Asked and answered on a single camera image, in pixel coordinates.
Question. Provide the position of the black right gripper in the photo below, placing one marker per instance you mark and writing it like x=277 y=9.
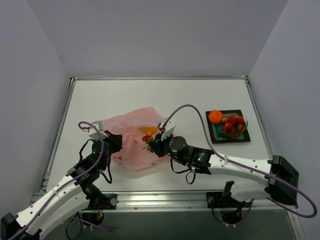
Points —
x=157 y=145

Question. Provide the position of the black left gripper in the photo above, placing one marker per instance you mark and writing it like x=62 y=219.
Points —
x=115 y=141

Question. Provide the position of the pink plastic bag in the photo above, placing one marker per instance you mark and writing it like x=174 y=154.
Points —
x=132 y=155

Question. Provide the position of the small cherry sprig with leaves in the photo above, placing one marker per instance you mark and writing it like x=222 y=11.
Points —
x=148 y=139

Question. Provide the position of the orange fake fruit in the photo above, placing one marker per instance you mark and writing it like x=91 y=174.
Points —
x=215 y=117

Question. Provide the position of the red fake berry cluster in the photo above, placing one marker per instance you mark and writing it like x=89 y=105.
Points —
x=234 y=128

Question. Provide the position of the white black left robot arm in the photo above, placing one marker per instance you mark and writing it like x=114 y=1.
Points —
x=27 y=226

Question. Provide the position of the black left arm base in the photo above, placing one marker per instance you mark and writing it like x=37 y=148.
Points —
x=106 y=201

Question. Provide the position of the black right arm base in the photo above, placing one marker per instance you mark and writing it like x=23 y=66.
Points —
x=216 y=200

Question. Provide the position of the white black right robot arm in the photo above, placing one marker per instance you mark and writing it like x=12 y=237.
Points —
x=276 y=178

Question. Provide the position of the yellow fake fruit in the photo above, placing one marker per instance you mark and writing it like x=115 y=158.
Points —
x=149 y=129

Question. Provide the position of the black square plate teal centre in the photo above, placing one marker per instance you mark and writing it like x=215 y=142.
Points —
x=215 y=129

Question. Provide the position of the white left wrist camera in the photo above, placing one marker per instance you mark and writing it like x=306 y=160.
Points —
x=94 y=129

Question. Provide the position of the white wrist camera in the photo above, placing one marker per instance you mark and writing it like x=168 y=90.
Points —
x=167 y=128
x=94 y=129

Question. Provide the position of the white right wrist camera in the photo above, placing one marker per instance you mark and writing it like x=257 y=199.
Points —
x=167 y=128

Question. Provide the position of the aluminium front rail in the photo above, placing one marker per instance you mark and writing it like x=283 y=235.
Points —
x=162 y=198

